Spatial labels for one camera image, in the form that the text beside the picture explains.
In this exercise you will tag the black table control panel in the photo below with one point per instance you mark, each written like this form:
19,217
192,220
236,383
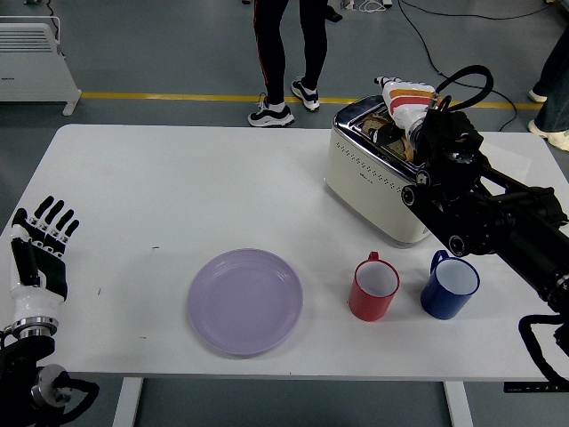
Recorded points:
520,387

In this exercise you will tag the person in black leggings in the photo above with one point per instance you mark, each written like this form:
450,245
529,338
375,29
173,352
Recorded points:
271,53

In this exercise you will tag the purple plate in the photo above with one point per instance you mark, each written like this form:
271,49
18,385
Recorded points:
244,304

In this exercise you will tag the white paper sheet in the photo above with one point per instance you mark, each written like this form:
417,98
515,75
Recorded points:
511,158

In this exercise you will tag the white table leg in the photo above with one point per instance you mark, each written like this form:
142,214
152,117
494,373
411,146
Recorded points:
128,402
458,405

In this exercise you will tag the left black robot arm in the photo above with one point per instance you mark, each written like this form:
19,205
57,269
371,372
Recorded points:
18,369

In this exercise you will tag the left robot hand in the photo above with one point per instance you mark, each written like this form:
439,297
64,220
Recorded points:
37,302

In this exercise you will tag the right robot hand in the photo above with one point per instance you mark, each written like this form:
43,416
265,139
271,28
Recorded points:
406,104

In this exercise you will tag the bread slice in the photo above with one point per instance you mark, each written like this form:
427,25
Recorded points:
400,149

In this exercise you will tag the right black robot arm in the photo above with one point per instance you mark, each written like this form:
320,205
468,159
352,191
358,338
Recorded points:
489,218

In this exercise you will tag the blue mug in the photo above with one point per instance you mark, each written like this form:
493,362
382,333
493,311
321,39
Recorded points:
440,302

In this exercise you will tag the white panel heater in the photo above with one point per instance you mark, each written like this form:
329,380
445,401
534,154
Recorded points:
31,66

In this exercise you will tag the black floor device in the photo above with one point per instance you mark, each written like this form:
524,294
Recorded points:
335,16

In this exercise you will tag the red mug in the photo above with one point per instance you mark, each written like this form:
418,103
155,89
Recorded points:
366,304

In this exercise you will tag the cream and chrome toaster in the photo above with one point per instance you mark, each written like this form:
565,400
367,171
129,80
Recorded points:
364,187

